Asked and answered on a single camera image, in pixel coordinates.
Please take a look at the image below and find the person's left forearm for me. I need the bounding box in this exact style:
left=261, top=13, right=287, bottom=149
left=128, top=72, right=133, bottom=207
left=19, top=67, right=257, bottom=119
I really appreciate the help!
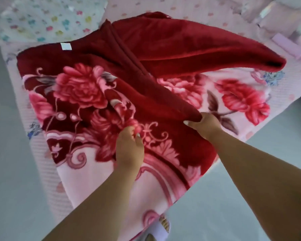
left=41, top=165, right=141, bottom=241

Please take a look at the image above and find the flower-print plastic storage bag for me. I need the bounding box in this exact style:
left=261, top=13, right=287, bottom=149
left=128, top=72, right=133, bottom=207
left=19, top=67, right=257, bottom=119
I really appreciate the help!
left=0, top=0, right=111, bottom=44

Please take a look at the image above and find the red floral blanket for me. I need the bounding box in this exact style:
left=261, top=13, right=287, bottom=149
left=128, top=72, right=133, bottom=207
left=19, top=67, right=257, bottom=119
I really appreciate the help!
left=16, top=11, right=287, bottom=241

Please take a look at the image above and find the pink quilted pillow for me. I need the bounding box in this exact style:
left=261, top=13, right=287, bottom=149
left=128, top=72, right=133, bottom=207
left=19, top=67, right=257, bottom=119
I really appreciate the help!
left=240, top=1, right=301, bottom=49

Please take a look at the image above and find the pink cartoon bed sheet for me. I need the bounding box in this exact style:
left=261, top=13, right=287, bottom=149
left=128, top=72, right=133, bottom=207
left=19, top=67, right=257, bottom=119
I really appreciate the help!
left=0, top=0, right=301, bottom=224

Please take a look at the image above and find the lilac right slipper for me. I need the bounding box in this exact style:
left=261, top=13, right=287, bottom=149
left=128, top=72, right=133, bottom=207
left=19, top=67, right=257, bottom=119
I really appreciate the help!
left=145, top=214, right=171, bottom=241

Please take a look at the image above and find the person's right hand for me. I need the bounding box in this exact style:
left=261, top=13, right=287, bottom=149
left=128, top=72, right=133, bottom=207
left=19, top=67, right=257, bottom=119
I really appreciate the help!
left=183, top=112, right=222, bottom=141

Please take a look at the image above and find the person's right forearm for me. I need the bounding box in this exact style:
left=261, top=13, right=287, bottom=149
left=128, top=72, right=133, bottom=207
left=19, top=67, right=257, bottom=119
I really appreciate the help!
left=208, top=129, right=301, bottom=241

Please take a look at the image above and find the lilac hand pump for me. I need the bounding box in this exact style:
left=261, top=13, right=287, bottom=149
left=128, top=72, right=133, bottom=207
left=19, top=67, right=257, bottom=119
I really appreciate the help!
left=272, top=33, right=301, bottom=59

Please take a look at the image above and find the person's left hand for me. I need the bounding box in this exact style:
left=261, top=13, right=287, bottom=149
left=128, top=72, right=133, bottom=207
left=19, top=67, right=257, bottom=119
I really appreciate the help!
left=115, top=126, right=145, bottom=171

